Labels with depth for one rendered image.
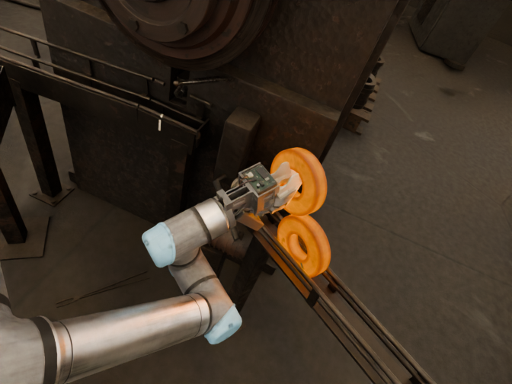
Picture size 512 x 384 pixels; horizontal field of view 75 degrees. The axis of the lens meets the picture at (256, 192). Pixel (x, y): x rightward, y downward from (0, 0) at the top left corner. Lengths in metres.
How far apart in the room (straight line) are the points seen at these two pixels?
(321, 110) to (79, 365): 0.79
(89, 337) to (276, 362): 1.04
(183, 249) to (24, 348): 0.28
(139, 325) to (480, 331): 1.78
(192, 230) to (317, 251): 0.29
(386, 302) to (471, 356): 0.42
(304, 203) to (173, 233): 0.29
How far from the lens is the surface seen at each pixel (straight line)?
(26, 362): 0.46
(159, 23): 0.83
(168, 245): 0.62
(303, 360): 1.50
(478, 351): 2.01
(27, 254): 1.63
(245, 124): 0.94
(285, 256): 0.84
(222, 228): 0.64
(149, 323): 0.55
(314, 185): 0.71
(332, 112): 0.99
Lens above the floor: 1.34
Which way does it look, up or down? 46 degrees down
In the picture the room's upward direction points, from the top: 20 degrees clockwise
